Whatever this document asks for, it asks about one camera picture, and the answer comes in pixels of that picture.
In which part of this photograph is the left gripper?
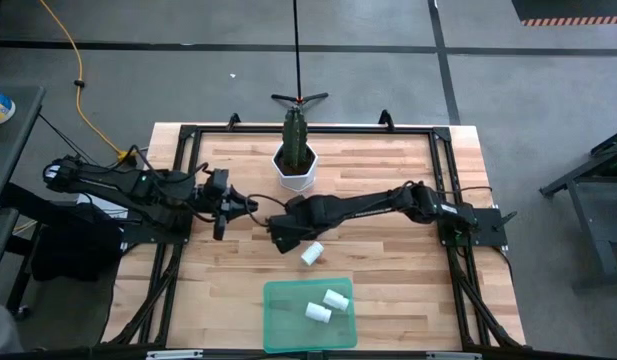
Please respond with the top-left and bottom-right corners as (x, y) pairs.
(192, 169), (259, 241)

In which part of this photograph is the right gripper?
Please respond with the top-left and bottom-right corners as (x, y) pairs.
(266, 195), (339, 255)

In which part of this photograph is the white pill bottle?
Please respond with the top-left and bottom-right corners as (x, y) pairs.
(304, 301), (333, 325)
(321, 288), (351, 312)
(300, 240), (326, 267)

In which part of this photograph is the teal translucent plastic basket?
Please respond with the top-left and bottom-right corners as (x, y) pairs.
(262, 277), (359, 355)

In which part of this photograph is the white hexagonal plant pot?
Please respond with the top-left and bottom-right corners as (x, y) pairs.
(271, 142), (319, 194)

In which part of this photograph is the green cactus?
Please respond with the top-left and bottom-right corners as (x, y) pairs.
(281, 107), (309, 170)

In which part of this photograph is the white power box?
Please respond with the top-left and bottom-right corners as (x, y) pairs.
(76, 193), (130, 220)

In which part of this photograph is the black tripod stand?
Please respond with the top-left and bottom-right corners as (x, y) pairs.
(270, 0), (330, 110)

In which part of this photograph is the black chair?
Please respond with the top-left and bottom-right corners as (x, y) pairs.
(30, 199), (127, 284)

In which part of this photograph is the dark grey side table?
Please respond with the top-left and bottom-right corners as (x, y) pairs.
(0, 84), (47, 211)

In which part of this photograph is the black metal table stand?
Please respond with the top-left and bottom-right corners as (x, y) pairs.
(539, 127), (617, 291)

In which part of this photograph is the black mat orange striped edge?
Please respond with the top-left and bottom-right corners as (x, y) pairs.
(511, 0), (617, 27)

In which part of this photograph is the black aluminium table frame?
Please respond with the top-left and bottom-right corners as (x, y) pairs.
(101, 124), (527, 351)

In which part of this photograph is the silver metal bracket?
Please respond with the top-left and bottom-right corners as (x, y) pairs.
(145, 349), (205, 360)
(425, 351), (483, 360)

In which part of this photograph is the yellow extension cable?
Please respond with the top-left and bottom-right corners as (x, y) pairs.
(37, 0), (135, 164)

